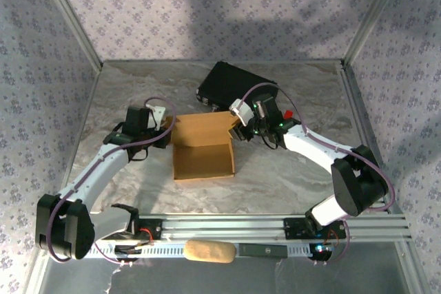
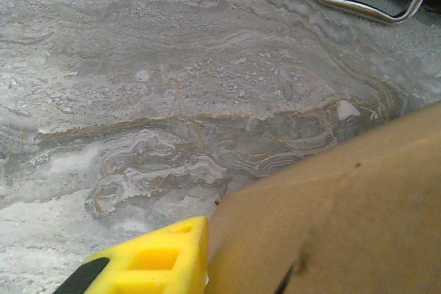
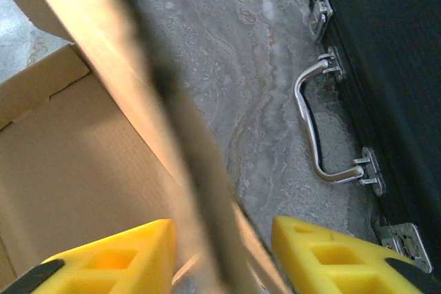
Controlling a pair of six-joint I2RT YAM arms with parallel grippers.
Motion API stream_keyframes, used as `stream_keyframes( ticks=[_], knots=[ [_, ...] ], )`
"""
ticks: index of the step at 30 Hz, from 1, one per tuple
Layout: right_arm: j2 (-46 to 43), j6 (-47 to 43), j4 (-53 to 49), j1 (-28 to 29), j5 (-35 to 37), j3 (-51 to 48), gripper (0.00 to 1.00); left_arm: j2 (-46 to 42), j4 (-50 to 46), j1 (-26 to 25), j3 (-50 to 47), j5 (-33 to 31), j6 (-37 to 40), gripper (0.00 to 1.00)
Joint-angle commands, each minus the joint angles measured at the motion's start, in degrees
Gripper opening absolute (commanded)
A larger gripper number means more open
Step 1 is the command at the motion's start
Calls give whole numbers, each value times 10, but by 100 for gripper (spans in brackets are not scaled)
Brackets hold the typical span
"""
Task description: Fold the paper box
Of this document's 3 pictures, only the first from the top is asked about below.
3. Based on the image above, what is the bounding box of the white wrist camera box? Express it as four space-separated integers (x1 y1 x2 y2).
146 105 170 130
228 98 258 127

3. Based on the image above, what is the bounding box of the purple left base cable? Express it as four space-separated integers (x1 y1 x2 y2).
94 238 136 268

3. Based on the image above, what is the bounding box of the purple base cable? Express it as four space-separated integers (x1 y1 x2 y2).
94 238 136 268
311 220 353 268

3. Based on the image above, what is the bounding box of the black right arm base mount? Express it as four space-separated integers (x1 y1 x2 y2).
283 217 347 242

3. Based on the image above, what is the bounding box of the tan foam pad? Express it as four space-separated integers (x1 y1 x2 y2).
183 238 237 264

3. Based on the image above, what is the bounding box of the black flat bar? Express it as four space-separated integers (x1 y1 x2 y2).
238 243 289 259

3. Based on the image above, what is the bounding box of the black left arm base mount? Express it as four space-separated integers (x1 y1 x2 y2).
113 216 163 242

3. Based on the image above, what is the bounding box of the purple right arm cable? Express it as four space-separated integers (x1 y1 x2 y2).
237 82 396 213

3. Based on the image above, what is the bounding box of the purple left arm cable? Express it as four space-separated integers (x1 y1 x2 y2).
46 96 178 264

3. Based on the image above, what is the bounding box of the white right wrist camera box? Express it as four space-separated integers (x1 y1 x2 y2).
228 98 258 127

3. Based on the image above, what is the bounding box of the aluminium frame post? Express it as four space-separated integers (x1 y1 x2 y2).
35 0 105 72
342 0 411 67

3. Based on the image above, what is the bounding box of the aluminium frame rail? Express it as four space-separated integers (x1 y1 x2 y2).
25 65 101 294
338 61 415 216

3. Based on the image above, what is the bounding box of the brown cardboard box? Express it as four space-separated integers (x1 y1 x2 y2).
171 111 243 181

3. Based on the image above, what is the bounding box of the black carrying case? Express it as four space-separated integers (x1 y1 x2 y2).
195 61 280 116

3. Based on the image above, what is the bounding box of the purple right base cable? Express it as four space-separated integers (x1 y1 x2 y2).
311 220 353 268

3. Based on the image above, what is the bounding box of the grey metal sheet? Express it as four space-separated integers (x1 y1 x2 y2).
37 240 430 294

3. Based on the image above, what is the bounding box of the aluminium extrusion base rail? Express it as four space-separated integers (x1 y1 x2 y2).
137 213 413 242

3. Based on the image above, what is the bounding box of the white slotted cable duct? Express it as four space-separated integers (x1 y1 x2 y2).
84 243 334 260

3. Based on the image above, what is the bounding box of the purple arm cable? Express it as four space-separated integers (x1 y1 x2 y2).
46 96 178 264
237 82 396 213

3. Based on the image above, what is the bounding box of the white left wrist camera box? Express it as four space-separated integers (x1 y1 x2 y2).
146 105 170 130

